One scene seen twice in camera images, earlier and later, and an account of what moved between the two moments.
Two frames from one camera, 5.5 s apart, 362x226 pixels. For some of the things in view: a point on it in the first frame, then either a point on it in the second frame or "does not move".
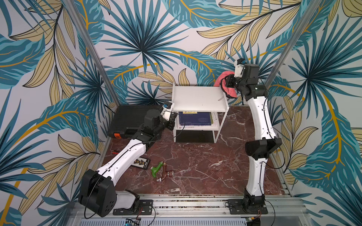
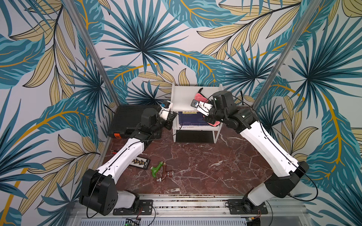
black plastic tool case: x=127 y=118 does not move
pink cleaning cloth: x=230 y=92 to x=201 y=97
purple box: x=195 y=118 does not move
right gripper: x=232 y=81 to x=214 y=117
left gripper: x=171 y=120 does not move
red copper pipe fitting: x=169 y=174 does not move
